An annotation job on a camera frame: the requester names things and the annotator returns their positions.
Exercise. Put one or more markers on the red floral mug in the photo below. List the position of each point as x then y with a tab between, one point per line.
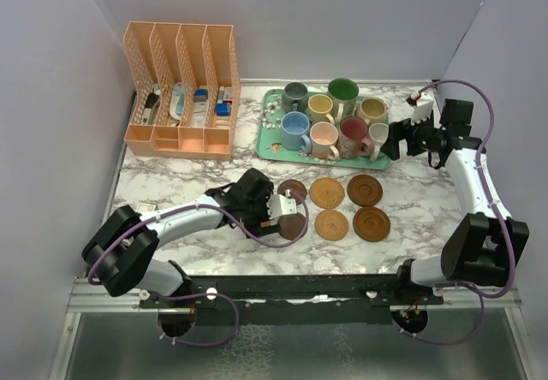
352	140

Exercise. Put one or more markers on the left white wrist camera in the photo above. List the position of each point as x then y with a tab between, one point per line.
283	205

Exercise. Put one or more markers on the black mounting rail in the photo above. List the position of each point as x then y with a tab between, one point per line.
299	285

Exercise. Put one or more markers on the green mug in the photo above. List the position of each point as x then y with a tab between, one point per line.
343	93

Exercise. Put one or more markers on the small white card box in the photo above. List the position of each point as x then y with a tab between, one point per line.
145	207

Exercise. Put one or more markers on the white blue pack in organizer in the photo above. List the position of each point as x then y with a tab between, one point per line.
177	101

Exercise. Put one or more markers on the green floral tray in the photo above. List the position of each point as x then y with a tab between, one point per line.
269	146

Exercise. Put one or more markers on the blue eraser box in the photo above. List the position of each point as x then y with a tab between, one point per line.
201	95

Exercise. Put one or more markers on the peach plastic file organizer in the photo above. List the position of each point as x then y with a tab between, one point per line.
188	89

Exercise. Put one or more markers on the woven rattan coaster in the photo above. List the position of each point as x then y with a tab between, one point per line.
327	193
331	225

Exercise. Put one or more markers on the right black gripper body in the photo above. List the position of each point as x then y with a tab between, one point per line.
421	137

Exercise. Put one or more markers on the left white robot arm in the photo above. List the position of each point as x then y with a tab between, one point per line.
120	254

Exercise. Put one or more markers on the black white tool in organizer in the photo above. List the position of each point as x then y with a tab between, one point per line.
152	105

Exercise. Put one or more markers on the light pink mug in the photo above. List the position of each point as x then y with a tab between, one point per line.
324	137

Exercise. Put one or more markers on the blue tape dispenser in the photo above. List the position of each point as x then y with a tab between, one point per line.
223	109

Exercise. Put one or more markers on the yellow mug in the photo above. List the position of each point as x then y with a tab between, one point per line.
319	109

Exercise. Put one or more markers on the white speckled mug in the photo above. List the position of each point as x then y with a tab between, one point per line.
377	134

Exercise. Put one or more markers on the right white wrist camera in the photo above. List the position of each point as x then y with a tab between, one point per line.
422	103

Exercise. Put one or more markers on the tan beige mug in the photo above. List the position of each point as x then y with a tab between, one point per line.
372	110

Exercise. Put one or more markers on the brown wooden coaster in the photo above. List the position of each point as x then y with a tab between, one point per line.
371	224
364	190

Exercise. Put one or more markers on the blue mug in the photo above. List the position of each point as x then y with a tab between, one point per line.
295	132

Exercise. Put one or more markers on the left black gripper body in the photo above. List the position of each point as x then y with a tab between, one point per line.
256	214

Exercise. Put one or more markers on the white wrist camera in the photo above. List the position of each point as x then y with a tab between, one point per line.
283	205
422	103

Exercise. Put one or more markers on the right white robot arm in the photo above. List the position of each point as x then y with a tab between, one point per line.
487	241

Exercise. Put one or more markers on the aluminium frame rail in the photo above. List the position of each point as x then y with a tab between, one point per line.
86	298

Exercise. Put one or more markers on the dark grey mug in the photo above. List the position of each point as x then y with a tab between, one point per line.
295	97

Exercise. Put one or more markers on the dark walnut coaster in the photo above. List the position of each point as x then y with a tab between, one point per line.
290	226
293	186

